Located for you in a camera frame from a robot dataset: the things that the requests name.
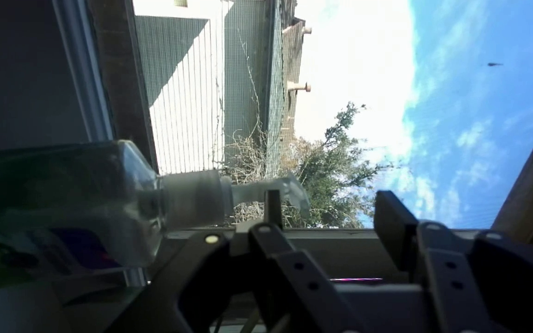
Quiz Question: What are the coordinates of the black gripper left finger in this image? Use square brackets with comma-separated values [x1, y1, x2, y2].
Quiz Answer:
[107, 188, 366, 333]

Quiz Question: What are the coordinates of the clear green hand sanitizer bottle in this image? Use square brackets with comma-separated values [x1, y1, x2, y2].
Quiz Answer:
[0, 138, 310, 292]

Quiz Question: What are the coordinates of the green outdoor tree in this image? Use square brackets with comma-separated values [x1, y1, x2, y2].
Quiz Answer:
[222, 100, 392, 229]

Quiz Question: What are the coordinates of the white window frame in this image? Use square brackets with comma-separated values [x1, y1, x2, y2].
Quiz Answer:
[0, 0, 533, 333]

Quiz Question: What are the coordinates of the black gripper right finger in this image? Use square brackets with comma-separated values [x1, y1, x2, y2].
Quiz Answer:
[373, 188, 533, 333]

